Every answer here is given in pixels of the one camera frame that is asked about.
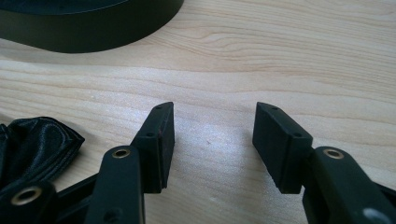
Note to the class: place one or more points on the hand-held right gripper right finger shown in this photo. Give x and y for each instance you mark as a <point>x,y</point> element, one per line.
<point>280,149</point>

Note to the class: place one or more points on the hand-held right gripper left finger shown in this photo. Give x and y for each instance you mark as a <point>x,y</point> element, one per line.
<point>155,155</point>

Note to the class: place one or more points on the black satin cloth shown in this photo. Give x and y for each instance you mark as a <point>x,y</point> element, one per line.
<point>34,149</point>

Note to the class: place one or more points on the black round container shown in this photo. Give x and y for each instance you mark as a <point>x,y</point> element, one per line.
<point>87,25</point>

